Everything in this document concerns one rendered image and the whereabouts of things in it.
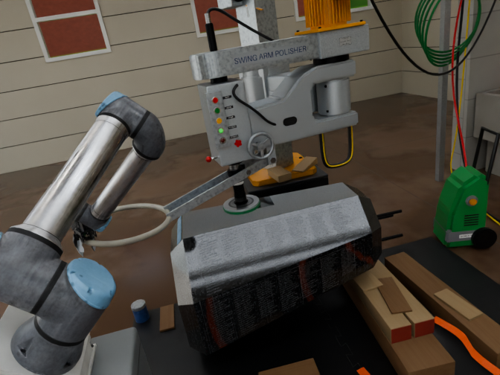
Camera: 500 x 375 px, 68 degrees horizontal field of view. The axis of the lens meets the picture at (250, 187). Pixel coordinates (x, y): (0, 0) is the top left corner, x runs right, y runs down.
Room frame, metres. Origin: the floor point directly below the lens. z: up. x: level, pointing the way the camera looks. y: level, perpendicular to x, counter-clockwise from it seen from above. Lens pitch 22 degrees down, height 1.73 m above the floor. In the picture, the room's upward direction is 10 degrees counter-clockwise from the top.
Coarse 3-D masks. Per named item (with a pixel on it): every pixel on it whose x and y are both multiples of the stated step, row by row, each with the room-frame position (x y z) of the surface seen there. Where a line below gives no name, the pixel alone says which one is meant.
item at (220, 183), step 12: (276, 156) 2.01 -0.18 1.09; (252, 168) 1.96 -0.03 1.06; (216, 180) 2.02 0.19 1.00; (228, 180) 1.92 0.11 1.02; (240, 180) 1.94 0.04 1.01; (192, 192) 1.98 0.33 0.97; (204, 192) 1.89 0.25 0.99; (216, 192) 1.90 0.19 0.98; (168, 204) 1.94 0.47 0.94; (180, 204) 1.95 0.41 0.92; (192, 204) 1.86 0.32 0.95; (168, 216) 1.82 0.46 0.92
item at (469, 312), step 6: (438, 294) 1.77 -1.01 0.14; (444, 294) 1.76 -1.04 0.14; (450, 294) 1.75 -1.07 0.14; (444, 300) 1.71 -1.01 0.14; (450, 300) 1.70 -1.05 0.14; (456, 300) 1.69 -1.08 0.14; (462, 300) 1.69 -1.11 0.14; (450, 306) 1.66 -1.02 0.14; (456, 306) 1.65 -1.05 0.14; (462, 306) 1.64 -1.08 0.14; (468, 306) 1.63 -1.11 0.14; (462, 312) 1.59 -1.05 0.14; (468, 312) 1.59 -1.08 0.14; (474, 312) 1.58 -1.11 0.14; (480, 312) 1.57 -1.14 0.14; (468, 318) 1.55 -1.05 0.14; (474, 318) 1.55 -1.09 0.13
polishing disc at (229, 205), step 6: (246, 198) 2.04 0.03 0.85; (252, 198) 2.03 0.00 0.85; (258, 198) 2.01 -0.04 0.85; (228, 204) 2.00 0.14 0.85; (246, 204) 1.96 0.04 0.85; (252, 204) 1.94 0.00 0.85; (228, 210) 1.92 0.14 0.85; (234, 210) 1.90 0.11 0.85; (240, 210) 1.89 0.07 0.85; (246, 210) 1.90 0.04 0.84
